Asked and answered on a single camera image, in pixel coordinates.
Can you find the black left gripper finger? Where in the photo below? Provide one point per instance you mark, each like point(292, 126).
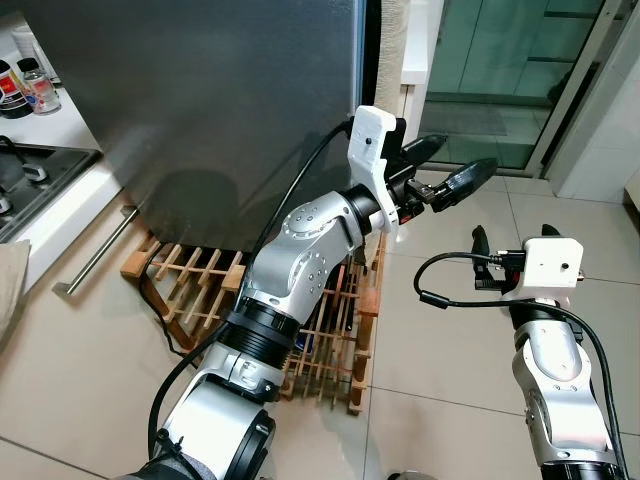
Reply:
point(425, 150)
point(465, 180)

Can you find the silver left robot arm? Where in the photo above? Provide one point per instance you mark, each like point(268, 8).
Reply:
point(300, 240)

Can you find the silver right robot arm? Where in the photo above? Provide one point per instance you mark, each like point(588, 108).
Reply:
point(550, 370)

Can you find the silver fridge door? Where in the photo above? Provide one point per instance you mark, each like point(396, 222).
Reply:
point(200, 90)

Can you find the glass sliding door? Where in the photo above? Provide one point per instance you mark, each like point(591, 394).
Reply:
point(500, 70)

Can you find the beige curtain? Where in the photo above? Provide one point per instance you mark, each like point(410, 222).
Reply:
point(390, 40)

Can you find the wooden wine rack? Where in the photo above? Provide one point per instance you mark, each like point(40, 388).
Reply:
point(340, 350)

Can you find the steel gas stove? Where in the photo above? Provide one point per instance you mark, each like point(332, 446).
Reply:
point(45, 180)

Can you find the clear bottle with red label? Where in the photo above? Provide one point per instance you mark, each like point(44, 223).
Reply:
point(40, 92)

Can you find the white bottle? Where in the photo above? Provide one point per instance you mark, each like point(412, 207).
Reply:
point(28, 50)

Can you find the black bottle with red label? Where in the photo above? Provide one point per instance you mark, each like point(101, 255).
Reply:
point(10, 95)

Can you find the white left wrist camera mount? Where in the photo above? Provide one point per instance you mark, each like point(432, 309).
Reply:
point(368, 150)

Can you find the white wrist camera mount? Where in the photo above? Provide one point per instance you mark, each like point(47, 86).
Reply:
point(548, 265)
point(368, 150)

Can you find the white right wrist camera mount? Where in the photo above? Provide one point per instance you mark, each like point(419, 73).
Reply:
point(548, 265)

